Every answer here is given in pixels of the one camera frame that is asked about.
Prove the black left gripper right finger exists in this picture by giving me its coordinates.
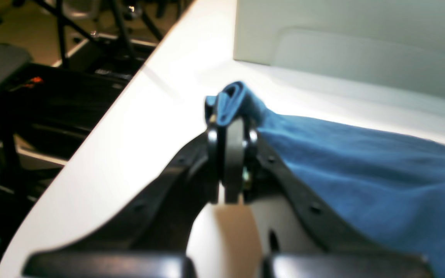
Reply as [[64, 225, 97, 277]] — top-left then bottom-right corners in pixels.
[[226, 117, 434, 278]]

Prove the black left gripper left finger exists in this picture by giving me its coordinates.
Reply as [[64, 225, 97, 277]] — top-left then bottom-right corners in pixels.
[[22, 117, 221, 278]]

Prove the black tripod stand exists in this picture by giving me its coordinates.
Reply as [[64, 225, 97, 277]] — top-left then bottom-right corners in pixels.
[[35, 0, 164, 69]]

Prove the navy blue t-shirt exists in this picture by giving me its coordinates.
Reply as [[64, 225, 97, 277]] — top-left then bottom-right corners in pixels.
[[205, 81, 445, 278]]

